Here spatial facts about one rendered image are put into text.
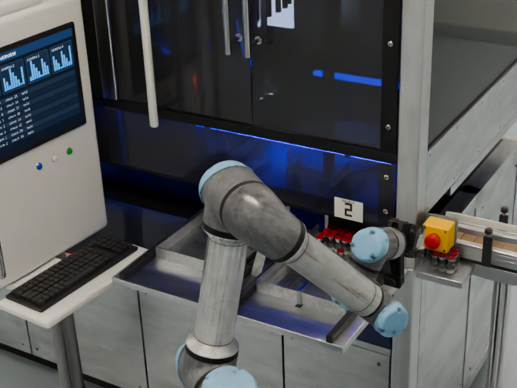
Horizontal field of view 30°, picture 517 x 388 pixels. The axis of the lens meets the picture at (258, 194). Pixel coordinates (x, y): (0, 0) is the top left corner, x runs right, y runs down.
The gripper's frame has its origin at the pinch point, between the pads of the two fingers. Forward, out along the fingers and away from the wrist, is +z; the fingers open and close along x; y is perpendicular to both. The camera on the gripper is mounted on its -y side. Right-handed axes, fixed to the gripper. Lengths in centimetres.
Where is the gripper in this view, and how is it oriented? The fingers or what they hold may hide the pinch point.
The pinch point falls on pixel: (416, 249)
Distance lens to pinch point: 244.0
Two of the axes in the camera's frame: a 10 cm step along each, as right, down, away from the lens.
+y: 2.1, -9.7, -0.9
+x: -8.6, -2.2, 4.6
